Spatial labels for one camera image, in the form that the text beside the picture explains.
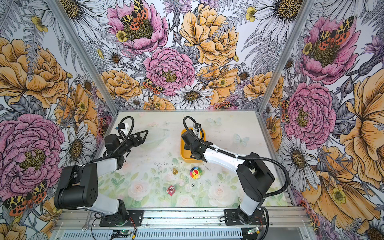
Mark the left aluminium frame post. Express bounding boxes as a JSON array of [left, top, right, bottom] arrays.
[[47, 1, 119, 117]]

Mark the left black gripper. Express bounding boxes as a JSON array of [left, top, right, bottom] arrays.
[[118, 130, 149, 154]]

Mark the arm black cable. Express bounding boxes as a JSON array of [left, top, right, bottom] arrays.
[[182, 116, 291, 240], [89, 116, 135, 164]]

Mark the green circuit board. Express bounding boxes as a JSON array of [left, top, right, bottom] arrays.
[[111, 230, 133, 240]]

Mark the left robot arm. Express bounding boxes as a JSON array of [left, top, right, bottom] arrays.
[[54, 130, 149, 226]]

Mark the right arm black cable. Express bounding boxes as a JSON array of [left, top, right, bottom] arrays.
[[182, 116, 291, 240]]

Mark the small red pink toy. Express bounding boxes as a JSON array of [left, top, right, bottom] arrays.
[[166, 185, 176, 196]]

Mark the aluminium frame post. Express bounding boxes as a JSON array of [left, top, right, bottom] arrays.
[[47, 1, 119, 117], [257, 0, 316, 115]]

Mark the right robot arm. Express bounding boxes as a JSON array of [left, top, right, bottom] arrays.
[[181, 130, 275, 225]]

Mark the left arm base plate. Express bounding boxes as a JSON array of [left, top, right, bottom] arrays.
[[99, 210, 144, 227]]

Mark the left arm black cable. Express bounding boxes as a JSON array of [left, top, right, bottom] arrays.
[[89, 116, 135, 164]]

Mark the right aluminium frame post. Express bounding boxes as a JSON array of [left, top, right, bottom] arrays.
[[257, 0, 316, 115]]

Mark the aluminium mounting rail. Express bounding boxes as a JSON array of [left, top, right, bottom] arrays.
[[54, 206, 310, 231]]

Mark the white slotted cable duct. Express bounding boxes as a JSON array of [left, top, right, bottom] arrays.
[[53, 228, 243, 240]]

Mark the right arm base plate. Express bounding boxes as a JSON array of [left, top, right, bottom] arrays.
[[224, 208, 267, 226]]

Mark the small board with connector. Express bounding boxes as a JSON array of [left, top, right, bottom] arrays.
[[247, 227, 260, 235]]

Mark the colourful flower toy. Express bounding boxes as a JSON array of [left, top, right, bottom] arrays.
[[190, 167, 203, 180]]

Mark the yellow plastic bin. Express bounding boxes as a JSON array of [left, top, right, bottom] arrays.
[[181, 129, 206, 164]]

